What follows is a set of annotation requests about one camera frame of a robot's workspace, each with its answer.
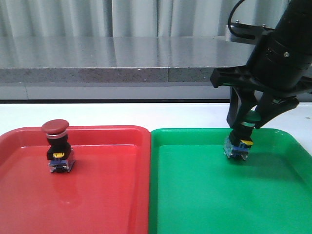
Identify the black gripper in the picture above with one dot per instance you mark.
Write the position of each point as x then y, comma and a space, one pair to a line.
277, 66

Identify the green mushroom push button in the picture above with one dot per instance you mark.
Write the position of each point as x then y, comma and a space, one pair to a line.
238, 144

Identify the red mushroom push button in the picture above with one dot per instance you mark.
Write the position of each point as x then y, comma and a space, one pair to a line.
60, 154

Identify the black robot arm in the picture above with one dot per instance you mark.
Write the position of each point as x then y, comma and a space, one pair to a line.
296, 19

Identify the green plastic tray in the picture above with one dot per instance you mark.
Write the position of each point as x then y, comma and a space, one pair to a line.
196, 189

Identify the red plastic tray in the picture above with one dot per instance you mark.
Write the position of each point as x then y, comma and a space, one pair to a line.
106, 192

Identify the grey stone counter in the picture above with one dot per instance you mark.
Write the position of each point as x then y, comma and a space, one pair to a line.
115, 68

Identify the grey pleated curtain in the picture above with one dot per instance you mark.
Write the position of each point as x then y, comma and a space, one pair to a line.
132, 18

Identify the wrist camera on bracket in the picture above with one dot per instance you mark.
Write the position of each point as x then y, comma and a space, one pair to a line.
244, 33

